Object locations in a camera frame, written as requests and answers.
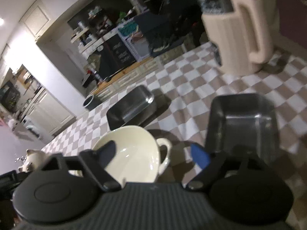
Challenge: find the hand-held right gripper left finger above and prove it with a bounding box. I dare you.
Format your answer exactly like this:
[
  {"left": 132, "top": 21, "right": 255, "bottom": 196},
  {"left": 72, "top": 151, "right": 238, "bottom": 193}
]
[{"left": 41, "top": 140, "right": 122, "bottom": 192}]

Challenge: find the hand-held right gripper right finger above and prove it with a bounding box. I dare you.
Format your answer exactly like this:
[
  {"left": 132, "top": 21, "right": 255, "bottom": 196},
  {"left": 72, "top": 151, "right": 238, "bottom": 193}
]
[{"left": 183, "top": 143, "right": 259, "bottom": 192}]

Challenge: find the cream bowl with handle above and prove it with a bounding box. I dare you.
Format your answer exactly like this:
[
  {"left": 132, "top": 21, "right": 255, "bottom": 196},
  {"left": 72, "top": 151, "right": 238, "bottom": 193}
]
[{"left": 92, "top": 125, "right": 172, "bottom": 183}]

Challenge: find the steel rectangular tray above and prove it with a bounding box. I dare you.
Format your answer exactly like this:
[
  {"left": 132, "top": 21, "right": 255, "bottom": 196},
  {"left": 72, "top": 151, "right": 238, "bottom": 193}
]
[
  {"left": 205, "top": 93, "right": 276, "bottom": 163},
  {"left": 106, "top": 85, "right": 157, "bottom": 131}
]

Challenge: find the round trash bin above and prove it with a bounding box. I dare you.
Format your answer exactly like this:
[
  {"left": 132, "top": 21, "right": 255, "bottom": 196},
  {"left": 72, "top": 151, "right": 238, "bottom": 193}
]
[{"left": 83, "top": 94, "right": 101, "bottom": 111}]

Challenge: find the white cabinet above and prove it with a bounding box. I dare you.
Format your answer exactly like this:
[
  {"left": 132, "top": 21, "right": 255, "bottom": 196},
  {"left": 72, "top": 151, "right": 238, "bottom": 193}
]
[{"left": 24, "top": 91, "right": 75, "bottom": 135}]

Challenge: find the white cat figurine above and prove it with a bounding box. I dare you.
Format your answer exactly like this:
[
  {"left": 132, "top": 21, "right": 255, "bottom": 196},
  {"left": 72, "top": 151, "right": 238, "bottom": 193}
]
[{"left": 18, "top": 149, "right": 52, "bottom": 173}]

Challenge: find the checkered tablecloth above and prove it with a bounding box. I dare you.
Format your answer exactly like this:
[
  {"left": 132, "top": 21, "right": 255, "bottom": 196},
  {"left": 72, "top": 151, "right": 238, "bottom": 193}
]
[{"left": 41, "top": 42, "right": 307, "bottom": 221}]

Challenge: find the wooden board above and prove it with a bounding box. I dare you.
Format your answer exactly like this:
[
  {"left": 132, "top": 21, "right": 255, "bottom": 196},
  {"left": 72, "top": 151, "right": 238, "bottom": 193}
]
[{"left": 89, "top": 61, "right": 144, "bottom": 95}]

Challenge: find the black printed poster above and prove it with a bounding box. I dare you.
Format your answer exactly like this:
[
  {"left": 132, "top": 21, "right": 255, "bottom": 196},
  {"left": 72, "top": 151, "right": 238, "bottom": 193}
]
[{"left": 102, "top": 35, "right": 137, "bottom": 70}]

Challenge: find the clear storage box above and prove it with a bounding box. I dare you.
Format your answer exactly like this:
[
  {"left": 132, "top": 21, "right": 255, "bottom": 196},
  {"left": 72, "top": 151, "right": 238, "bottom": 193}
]
[{"left": 117, "top": 20, "right": 151, "bottom": 61}]

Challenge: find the cream electric kettle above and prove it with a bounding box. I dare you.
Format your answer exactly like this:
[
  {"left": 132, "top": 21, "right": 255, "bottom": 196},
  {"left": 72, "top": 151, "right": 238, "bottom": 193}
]
[{"left": 201, "top": 0, "right": 275, "bottom": 75}]

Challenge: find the pile of dark clothes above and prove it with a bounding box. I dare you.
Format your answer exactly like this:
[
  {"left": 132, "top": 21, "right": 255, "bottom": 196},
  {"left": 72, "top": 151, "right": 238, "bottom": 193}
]
[{"left": 134, "top": 0, "right": 204, "bottom": 53}]

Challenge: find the white door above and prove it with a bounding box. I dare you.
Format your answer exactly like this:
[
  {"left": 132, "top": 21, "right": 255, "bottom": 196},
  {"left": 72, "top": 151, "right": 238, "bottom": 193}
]
[{"left": 21, "top": 0, "right": 52, "bottom": 39}]

